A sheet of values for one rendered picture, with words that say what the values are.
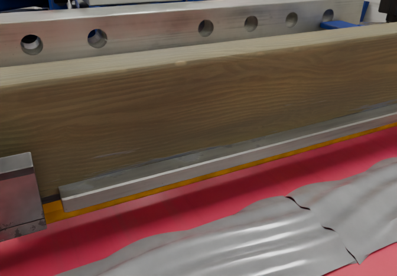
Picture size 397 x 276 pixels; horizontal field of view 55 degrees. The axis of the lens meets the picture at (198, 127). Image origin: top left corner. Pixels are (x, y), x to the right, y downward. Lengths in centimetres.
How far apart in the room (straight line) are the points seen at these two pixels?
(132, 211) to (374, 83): 21
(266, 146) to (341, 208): 7
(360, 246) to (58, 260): 18
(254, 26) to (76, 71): 36
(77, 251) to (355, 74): 23
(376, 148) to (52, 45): 34
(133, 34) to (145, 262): 29
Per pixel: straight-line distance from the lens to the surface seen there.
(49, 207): 25
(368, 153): 36
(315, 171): 32
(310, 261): 24
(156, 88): 22
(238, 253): 23
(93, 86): 21
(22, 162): 20
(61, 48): 44
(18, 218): 23
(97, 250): 25
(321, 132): 29
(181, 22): 47
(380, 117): 34
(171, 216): 26
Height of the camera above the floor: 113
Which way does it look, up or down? 28 degrees down
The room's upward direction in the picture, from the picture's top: 1 degrees clockwise
